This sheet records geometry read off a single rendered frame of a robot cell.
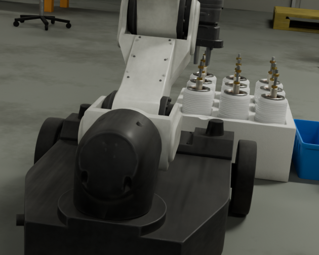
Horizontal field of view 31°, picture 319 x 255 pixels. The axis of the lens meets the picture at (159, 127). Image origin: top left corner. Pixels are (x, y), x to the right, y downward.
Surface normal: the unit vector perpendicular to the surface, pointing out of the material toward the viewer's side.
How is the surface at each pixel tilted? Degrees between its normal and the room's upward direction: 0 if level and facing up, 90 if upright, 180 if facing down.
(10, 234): 0
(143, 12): 112
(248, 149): 24
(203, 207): 0
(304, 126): 88
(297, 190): 0
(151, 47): 31
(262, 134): 90
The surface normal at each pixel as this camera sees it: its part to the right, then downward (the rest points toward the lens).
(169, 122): -0.06, -0.34
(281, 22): -0.18, 0.27
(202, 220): 0.08, -0.95
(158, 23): -0.15, 0.62
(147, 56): 0.00, -0.68
